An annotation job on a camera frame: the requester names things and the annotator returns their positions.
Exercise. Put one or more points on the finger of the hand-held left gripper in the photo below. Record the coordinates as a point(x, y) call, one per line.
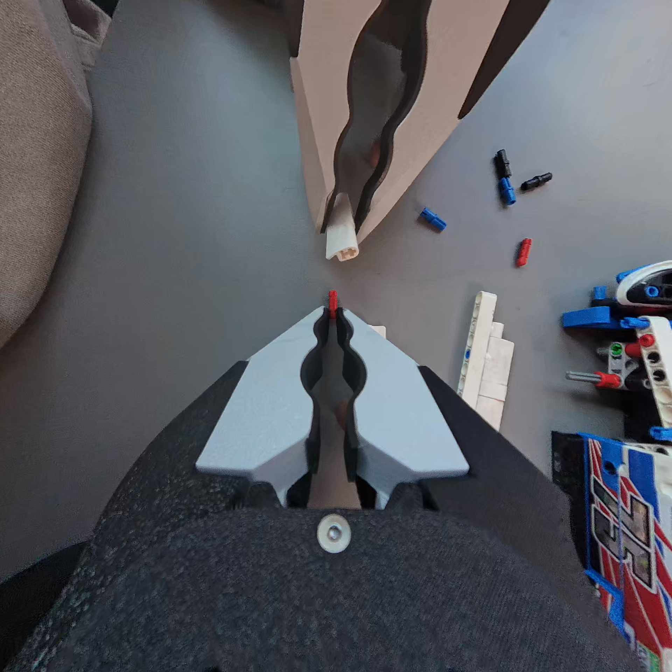
point(446, 78)
point(325, 78)

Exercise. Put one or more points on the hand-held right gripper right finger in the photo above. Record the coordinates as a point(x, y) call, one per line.
point(409, 420)

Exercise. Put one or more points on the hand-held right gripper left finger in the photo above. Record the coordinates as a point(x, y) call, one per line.
point(257, 420)

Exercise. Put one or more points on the white beam and panel assembly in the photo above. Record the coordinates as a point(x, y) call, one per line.
point(493, 367)

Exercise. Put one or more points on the red connector pin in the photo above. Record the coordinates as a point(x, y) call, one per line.
point(523, 252)
point(332, 303)

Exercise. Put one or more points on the white curved panel brick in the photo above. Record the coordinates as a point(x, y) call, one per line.
point(341, 236)

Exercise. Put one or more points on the grey desk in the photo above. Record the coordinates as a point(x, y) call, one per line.
point(210, 210)

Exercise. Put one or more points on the small white connector brick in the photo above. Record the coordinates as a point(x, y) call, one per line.
point(378, 332)

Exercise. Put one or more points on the black connector pin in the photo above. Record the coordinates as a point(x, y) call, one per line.
point(535, 181)
point(502, 164)

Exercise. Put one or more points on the blue connector pin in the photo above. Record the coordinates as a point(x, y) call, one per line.
point(432, 219)
point(507, 191)

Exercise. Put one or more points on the toy brick race car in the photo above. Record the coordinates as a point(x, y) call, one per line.
point(630, 504)

